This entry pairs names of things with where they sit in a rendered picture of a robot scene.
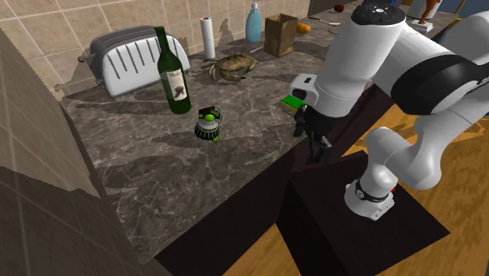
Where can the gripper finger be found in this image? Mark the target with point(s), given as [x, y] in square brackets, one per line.
[320, 149]
[299, 124]

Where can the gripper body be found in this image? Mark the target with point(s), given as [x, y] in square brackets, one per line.
[318, 123]

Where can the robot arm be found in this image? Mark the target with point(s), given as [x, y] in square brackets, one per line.
[359, 68]

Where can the green and yellow sponge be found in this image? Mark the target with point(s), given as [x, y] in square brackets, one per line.
[292, 102]

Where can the dark robot stand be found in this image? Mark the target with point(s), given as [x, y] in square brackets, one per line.
[359, 229]

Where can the brown crab figure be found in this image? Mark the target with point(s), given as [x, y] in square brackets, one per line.
[232, 65]

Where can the black and green round gadget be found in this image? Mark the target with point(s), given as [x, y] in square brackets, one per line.
[208, 124]

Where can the brown paper bag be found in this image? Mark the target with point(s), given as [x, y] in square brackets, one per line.
[279, 34]

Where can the orange fruit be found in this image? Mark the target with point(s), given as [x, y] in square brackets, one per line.
[303, 28]

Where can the silver knife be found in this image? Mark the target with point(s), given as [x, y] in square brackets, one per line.
[324, 20]

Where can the blue soap dispenser bottle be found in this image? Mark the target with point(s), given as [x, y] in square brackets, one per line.
[253, 23]

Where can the dark red round fruit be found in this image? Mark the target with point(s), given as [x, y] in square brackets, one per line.
[339, 8]

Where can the white paper towel roll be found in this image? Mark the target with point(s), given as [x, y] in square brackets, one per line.
[208, 37]

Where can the green wine bottle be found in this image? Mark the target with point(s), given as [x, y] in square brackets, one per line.
[174, 78]

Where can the orange figure on white base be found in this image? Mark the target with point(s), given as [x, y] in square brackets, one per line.
[423, 15]

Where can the silver four-slot toaster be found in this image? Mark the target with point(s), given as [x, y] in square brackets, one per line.
[133, 61]

